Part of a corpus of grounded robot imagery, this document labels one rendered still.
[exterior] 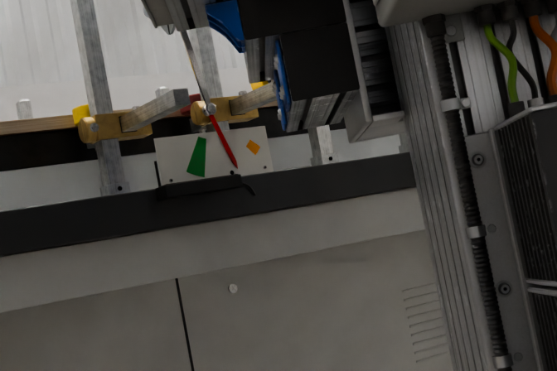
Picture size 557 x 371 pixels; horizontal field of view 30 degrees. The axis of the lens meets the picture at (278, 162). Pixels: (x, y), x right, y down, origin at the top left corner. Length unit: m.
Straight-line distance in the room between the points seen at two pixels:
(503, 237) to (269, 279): 1.30
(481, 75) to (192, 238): 1.05
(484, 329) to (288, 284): 1.31
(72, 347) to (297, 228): 0.53
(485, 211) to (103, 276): 1.03
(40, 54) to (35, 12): 0.39
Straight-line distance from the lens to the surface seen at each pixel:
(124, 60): 10.11
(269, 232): 2.20
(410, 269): 2.65
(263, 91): 2.05
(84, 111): 2.19
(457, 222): 1.17
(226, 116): 2.16
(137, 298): 2.27
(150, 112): 1.93
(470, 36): 1.19
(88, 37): 2.08
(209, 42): 2.19
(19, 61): 9.76
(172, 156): 2.09
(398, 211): 2.39
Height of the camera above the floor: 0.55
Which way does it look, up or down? 5 degrees up
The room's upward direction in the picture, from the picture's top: 11 degrees counter-clockwise
